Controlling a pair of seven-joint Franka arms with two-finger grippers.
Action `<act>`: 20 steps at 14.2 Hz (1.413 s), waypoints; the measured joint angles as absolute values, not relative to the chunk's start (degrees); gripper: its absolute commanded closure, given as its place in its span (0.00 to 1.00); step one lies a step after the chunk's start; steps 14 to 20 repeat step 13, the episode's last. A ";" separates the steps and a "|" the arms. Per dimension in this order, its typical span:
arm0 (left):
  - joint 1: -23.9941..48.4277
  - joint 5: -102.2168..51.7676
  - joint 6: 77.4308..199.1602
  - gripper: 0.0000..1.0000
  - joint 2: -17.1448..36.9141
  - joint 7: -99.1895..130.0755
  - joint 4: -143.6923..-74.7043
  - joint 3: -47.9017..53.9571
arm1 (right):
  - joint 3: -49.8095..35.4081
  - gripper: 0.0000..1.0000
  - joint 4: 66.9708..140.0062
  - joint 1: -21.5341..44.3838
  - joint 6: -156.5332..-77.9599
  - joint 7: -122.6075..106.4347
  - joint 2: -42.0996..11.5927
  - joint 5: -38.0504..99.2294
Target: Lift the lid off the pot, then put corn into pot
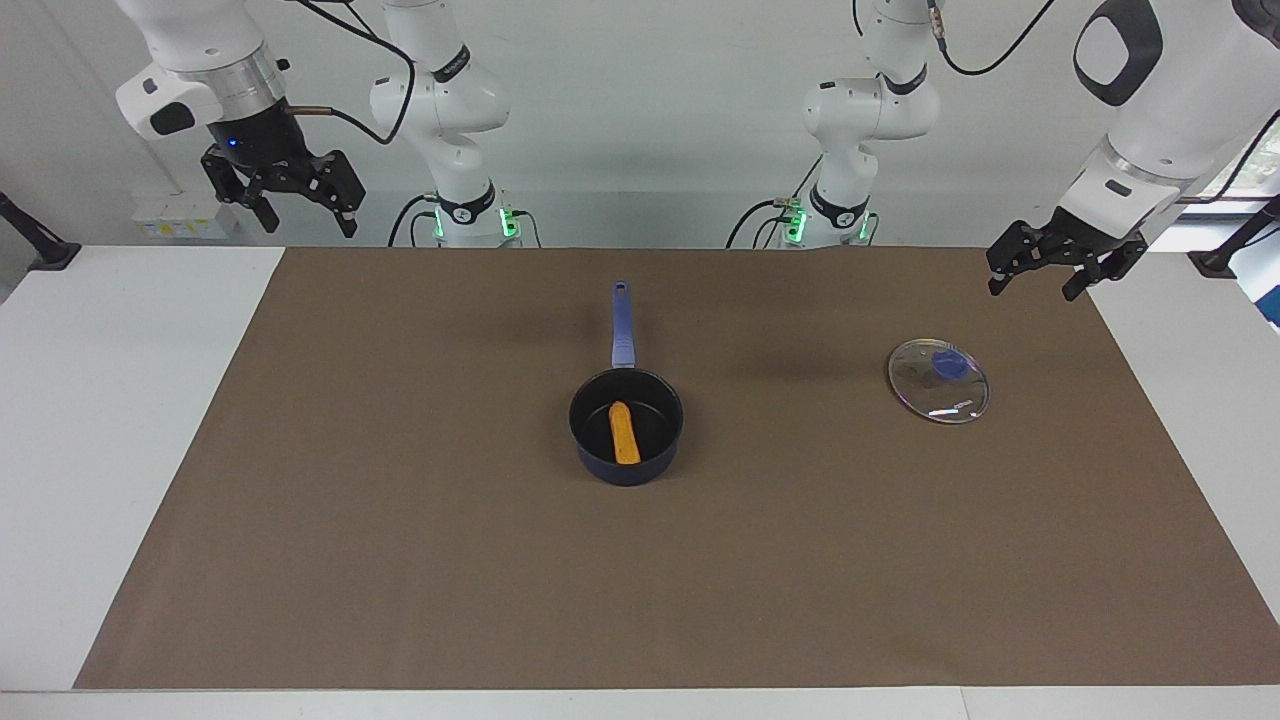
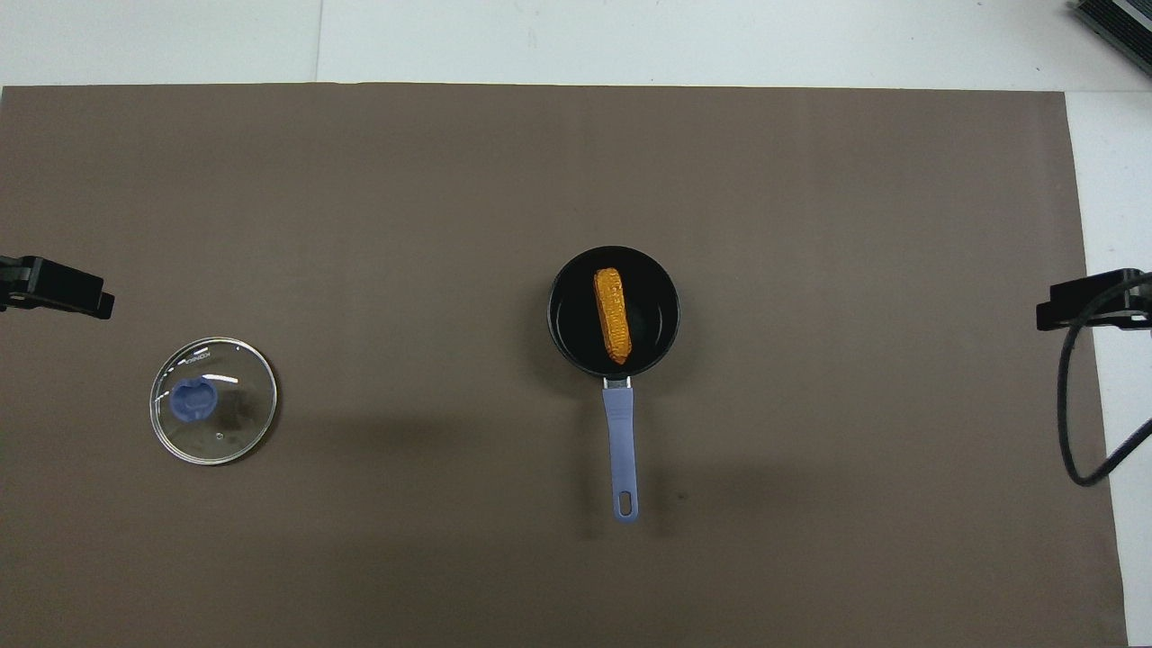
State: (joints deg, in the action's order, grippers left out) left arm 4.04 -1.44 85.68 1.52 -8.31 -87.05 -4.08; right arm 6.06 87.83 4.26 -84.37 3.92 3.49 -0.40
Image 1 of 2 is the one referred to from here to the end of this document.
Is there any glass lid with blue knob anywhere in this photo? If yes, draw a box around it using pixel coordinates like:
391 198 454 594
887 338 991 426

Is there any yellow corn cob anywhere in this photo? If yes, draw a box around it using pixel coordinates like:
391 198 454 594
608 400 643 466

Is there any window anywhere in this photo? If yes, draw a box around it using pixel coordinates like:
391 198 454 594
1148 95 1280 253

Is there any brown table mat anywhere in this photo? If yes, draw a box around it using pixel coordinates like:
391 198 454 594
72 247 1280 691

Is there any black right base cable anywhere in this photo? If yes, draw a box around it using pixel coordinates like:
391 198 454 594
388 193 543 249

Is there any black base cable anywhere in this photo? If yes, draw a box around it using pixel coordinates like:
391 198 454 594
727 155 831 249
388 193 543 249

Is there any white wall socket box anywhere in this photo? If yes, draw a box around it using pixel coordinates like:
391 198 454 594
132 190 241 241

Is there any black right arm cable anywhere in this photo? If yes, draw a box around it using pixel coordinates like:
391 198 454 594
290 0 417 147

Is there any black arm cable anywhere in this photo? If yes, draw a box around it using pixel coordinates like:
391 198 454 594
290 0 417 147
855 0 1280 206

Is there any black clamp mount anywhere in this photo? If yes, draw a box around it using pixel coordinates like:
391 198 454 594
1188 195 1280 279
0 190 83 273

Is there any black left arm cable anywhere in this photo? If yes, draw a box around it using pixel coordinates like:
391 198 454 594
855 0 1280 206

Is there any black left base cable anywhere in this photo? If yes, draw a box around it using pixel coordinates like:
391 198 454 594
727 155 831 249

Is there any dark pot with blue handle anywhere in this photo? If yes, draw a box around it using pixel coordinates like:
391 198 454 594
567 280 687 488

